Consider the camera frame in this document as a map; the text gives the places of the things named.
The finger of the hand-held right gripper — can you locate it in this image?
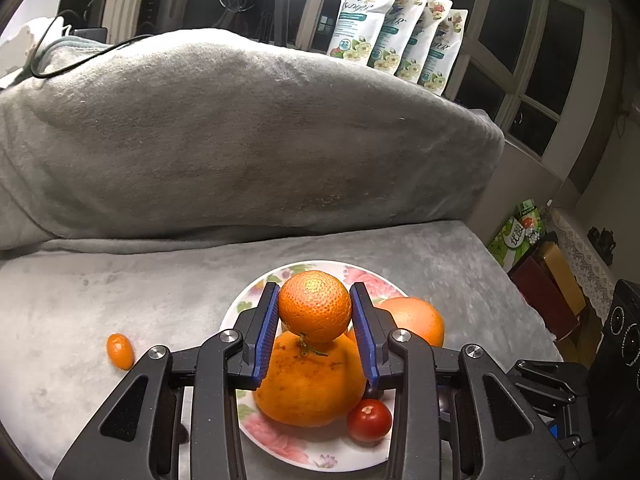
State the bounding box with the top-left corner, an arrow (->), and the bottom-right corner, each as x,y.
506,359 -> 592,419

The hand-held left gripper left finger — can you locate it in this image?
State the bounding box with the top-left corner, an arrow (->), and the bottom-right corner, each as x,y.
51,281 -> 281,480

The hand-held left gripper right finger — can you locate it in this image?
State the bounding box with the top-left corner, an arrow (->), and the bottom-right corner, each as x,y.
349,282 -> 582,480

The bumpy orange tangerine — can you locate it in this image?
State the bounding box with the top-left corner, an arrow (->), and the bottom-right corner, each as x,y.
277,270 -> 353,344

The smooth round orange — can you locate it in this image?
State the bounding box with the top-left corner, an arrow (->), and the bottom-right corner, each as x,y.
375,296 -> 446,349

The white floral plate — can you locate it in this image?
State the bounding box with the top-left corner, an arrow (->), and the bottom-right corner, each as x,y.
219,260 -> 408,472

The large orange with stem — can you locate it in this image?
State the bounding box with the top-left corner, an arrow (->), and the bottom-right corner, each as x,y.
252,331 -> 369,429

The dark red box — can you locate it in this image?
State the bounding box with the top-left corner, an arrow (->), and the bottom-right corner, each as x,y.
507,254 -> 577,344

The red cherry tomato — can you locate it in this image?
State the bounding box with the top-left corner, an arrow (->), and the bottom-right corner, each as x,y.
347,398 -> 394,444

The yellow box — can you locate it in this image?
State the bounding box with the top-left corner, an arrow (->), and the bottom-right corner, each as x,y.
542,241 -> 586,314

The white lace cloth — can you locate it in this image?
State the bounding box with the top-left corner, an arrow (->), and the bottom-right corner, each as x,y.
549,207 -> 619,312

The dark small figurine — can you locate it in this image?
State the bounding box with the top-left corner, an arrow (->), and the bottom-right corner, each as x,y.
587,227 -> 616,266

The small orange kumquat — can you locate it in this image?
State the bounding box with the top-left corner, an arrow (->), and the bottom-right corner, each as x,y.
106,333 -> 135,371

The green printed box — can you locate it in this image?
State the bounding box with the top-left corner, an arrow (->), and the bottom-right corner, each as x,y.
487,199 -> 544,269

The rolled grey plush blanket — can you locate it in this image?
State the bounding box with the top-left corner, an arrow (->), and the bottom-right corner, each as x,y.
0,27 -> 506,252

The white floral refill pouch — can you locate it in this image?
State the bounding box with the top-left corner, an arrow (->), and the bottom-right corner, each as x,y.
417,8 -> 469,96
327,0 -> 404,64
367,0 -> 431,74
395,0 -> 454,81

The black tripod stand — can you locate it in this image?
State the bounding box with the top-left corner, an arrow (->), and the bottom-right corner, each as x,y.
215,0 -> 307,49

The black cable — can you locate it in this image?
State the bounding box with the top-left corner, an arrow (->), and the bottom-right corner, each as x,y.
27,17 -> 157,80

